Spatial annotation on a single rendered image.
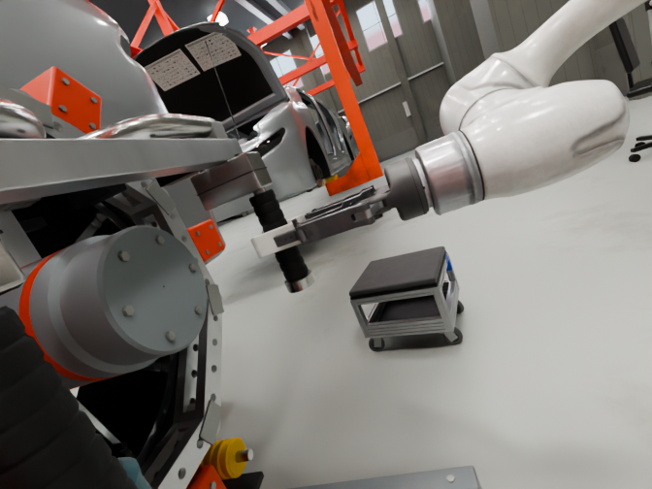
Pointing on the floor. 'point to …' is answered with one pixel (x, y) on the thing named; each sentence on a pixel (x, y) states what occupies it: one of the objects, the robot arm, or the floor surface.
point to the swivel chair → (631, 75)
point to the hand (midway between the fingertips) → (280, 236)
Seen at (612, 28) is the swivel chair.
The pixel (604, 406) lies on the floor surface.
